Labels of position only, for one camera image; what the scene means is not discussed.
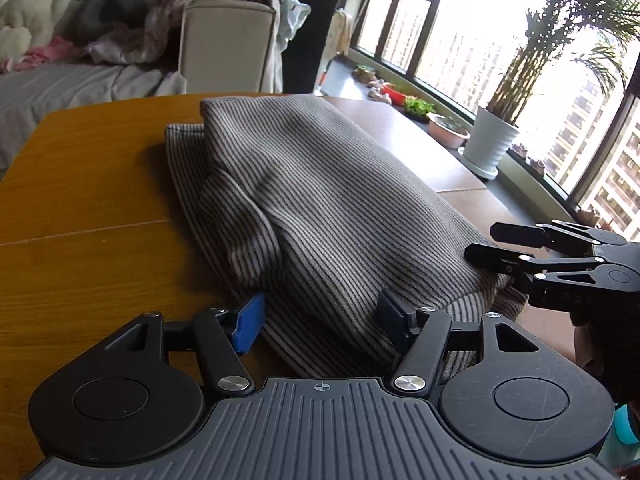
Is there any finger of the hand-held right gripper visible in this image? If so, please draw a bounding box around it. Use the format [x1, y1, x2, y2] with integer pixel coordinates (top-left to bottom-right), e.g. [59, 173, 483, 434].
[490, 220, 603, 250]
[464, 243, 608, 281]

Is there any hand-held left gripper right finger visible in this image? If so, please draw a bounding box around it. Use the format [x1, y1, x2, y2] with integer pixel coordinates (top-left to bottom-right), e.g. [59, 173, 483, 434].
[377, 287, 543, 401]

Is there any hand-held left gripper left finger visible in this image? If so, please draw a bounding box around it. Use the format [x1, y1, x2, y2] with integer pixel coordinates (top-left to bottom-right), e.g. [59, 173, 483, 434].
[102, 292, 267, 397]

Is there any grey striped sweater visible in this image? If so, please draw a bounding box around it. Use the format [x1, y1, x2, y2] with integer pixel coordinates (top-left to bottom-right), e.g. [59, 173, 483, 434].
[165, 92, 531, 378]

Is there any white plant pot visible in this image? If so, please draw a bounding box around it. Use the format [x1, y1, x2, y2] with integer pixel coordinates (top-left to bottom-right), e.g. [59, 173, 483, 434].
[461, 105, 521, 181]

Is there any pink bowl planter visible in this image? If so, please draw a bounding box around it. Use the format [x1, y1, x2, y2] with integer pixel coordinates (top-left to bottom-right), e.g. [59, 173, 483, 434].
[427, 114, 471, 148]

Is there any teal object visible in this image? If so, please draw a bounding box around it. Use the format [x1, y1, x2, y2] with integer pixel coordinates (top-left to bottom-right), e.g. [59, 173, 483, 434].
[597, 402, 640, 471]

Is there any small leafy green plant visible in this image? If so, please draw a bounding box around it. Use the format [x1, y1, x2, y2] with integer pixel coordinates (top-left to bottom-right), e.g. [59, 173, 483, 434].
[402, 96, 436, 122]

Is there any tall green palm plant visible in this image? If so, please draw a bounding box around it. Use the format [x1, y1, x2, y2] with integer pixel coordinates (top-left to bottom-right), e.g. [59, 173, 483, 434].
[487, 0, 640, 126]

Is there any red plant pot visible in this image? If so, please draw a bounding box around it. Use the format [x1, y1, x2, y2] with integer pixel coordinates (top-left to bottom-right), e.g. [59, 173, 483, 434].
[382, 82, 408, 106]

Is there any beige hanging cloth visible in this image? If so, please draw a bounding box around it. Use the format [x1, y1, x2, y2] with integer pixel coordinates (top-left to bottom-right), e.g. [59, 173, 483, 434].
[327, 10, 353, 56]

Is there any beige sofa with grey cover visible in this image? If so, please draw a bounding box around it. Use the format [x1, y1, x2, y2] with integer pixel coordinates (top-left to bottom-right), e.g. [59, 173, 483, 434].
[0, 0, 286, 171]

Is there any pink garment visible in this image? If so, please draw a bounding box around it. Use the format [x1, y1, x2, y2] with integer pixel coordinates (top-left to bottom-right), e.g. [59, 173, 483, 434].
[0, 35, 86, 73]

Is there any grey neck pillow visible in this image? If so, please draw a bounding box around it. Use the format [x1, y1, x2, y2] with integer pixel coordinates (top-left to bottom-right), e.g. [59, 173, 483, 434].
[70, 0, 151, 43]

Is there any white plush toy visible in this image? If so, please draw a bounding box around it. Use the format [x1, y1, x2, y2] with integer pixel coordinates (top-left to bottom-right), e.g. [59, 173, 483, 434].
[0, 0, 73, 61]

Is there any black window frame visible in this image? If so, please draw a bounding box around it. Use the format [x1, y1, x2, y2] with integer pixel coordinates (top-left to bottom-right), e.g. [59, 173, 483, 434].
[345, 0, 640, 246]

